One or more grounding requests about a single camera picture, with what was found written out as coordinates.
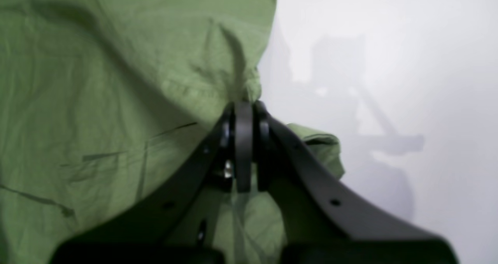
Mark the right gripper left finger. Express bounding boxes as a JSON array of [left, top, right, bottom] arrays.
[[50, 102, 254, 264]]

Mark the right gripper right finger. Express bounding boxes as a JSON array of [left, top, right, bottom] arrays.
[[253, 101, 458, 264]]

